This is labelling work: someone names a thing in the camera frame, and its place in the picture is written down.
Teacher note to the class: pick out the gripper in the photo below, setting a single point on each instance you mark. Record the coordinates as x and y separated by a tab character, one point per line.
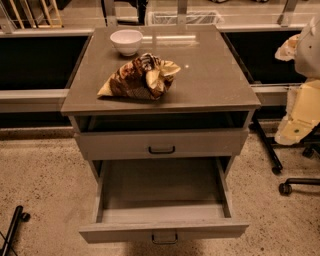
309	53

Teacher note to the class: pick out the brown chip bag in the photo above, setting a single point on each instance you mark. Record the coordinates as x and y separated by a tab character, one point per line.
145	77

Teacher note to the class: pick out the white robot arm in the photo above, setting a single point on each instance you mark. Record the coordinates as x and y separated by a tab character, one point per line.
307	55

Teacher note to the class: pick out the grey drawer cabinet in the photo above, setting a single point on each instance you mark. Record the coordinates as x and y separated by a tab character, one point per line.
182	97

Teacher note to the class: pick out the open middle drawer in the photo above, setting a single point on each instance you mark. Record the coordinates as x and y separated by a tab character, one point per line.
139	198

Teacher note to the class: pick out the black stand leg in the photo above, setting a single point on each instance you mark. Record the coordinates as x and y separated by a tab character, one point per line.
276	164

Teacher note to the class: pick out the black caster leg right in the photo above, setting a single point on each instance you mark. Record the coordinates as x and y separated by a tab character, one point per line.
285	188

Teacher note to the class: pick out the black caster leg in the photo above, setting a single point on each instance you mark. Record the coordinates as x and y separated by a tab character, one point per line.
19	216
285	188

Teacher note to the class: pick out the white ceramic bowl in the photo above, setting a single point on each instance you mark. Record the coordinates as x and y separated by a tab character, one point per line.
127	41

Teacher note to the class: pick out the black caster leg left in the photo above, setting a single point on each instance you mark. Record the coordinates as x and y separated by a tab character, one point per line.
19	216

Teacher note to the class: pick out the wire mesh basket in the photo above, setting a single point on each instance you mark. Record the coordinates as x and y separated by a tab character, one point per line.
211	17

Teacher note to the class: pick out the black top drawer handle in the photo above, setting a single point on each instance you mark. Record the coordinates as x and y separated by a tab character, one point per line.
161	151

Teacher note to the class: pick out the black drawer handle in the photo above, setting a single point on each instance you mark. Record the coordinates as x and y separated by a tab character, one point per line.
162	239
161	151

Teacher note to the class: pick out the black middle drawer handle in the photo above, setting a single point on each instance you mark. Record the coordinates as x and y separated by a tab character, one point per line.
162	239

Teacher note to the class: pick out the wooden frame rack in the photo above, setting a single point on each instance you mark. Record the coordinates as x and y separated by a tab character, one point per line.
33	14

